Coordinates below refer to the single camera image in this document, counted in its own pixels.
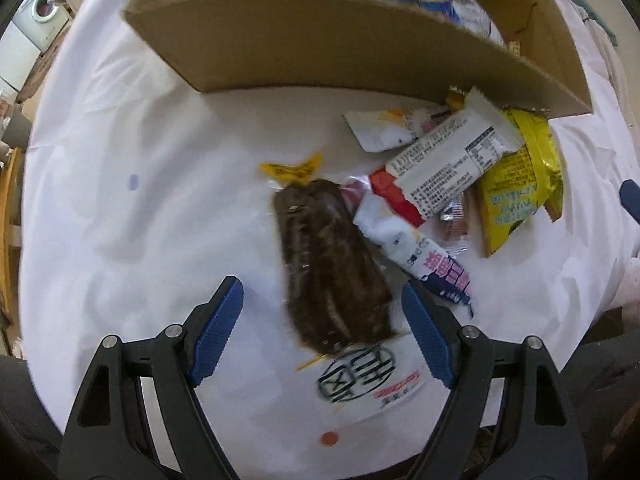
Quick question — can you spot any cardboard box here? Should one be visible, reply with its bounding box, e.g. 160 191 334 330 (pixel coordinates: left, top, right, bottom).
124 0 593 118

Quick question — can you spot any small white orange packet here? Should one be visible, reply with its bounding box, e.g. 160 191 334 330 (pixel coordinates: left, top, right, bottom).
342 107 451 153

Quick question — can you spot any beige knitted blanket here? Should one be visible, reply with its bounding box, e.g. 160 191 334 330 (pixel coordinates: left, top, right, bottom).
575 0 640 126

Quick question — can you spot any white red-ended snack bar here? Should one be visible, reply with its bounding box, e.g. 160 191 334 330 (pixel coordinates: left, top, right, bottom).
369 87 523 226

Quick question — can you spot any small clear brown packet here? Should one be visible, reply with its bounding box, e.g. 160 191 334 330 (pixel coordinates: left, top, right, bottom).
435 200 471 253

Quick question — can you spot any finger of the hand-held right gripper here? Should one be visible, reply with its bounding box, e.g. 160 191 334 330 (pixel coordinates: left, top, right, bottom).
619 179 640 221

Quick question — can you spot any brown door mat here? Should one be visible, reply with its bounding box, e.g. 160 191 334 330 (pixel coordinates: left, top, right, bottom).
17 35 66 106

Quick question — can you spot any dark brown snack packet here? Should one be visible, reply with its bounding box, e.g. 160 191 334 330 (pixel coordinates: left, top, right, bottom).
260 152 396 358

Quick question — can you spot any wooden frame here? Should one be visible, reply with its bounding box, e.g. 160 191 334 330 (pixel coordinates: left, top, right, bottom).
0 147 23 331

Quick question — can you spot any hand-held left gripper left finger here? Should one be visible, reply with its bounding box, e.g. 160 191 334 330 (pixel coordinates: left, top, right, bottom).
59 276 246 480

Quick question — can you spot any grey cloth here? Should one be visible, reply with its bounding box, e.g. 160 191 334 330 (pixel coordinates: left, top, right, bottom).
562 335 640 480

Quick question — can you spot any white base cabinet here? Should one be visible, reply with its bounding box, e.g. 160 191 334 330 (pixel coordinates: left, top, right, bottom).
0 25 46 96

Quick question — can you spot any white pink snack packet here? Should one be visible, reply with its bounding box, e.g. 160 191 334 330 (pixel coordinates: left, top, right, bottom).
352 192 476 318

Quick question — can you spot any grey bin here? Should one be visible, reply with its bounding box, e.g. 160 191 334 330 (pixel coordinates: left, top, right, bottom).
2 107 33 146

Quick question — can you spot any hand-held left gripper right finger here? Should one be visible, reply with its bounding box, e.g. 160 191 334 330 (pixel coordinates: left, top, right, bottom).
400 282 591 480

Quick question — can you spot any white washing machine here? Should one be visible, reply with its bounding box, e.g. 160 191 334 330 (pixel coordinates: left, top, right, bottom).
12 0 71 53

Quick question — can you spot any white packet with black symbol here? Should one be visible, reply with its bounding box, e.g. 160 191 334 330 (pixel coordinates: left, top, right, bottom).
295 342 431 421

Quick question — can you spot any pink dotted blanket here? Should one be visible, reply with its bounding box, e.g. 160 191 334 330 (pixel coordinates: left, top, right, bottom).
620 255 640 311

